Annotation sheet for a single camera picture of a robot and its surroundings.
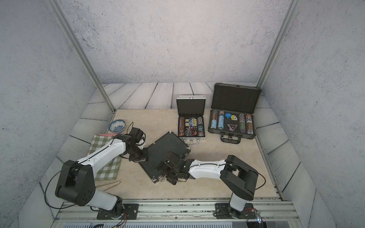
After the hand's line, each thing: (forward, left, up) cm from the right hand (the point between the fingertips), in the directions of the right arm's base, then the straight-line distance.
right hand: (158, 174), depth 79 cm
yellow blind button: (+44, -50, -2) cm, 67 cm away
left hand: (+9, +7, -1) cm, 11 cm away
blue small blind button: (+47, -47, -3) cm, 67 cm away
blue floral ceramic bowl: (+38, +37, -4) cm, 53 cm away
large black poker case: (+54, -54, +7) cm, 77 cm away
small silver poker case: (+48, -18, -2) cm, 52 cm away
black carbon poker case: (+15, +3, -3) cm, 16 cm away
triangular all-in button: (+36, -48, -4) cm, 60 cm away
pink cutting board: (+31, +42, -6) cm, 53 cm away
